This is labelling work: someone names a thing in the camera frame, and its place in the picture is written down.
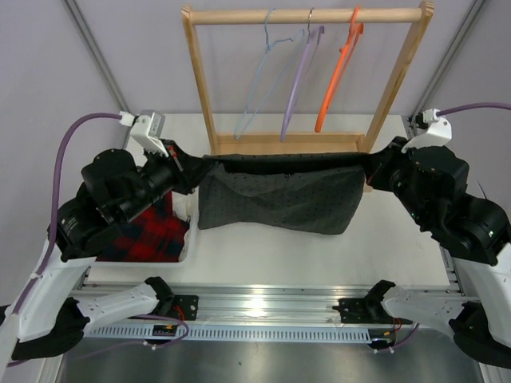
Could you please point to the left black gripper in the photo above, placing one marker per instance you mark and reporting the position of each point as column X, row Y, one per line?
column 187, row 170

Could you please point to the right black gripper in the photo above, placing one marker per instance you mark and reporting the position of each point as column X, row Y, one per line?
column 382, row 164

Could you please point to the dark grey dotted skirt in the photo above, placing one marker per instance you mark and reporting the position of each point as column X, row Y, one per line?
column 315, row 193

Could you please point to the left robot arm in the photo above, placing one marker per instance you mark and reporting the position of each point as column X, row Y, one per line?
column 45, row 320

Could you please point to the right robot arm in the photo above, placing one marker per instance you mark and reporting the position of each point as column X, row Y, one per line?
column 476, row 233

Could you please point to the orange plastic hanger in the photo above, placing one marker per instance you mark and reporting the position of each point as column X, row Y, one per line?
column 346, row 52

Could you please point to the purple plastic hanger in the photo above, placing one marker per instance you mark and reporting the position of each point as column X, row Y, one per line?
column 305, row 62

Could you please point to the white plastic basket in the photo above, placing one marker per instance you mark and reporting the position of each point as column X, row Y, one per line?
column 187, row 253

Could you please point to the white cloth in basket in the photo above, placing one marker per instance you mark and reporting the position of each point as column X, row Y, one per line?
column 182, row 206

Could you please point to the red plaid garment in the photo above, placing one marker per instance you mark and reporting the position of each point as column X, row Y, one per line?
column 157, row 235

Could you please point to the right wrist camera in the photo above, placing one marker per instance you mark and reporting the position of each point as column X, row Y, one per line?
column 437, row 131

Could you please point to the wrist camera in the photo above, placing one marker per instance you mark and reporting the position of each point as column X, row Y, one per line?
column 146, row 129
column 437, row 131

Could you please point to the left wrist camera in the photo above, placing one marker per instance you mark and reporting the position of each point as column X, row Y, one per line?
column 146, row 129

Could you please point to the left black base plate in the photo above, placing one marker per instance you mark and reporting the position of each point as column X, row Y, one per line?
column 185, row 307

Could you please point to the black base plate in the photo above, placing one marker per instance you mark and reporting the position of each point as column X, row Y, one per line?
column 358, row 310
column 185, row 307

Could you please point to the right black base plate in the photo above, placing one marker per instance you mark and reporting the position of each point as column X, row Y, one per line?
column 358, row 310

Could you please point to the white slotted cable duct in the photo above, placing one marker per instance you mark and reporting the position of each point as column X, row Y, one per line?
column 158, row 332

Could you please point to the aluminium mounting rail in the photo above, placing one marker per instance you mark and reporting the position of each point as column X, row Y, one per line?
column 253, row 305

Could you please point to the light blue wire hanger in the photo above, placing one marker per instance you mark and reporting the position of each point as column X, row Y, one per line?
column 257, row 100

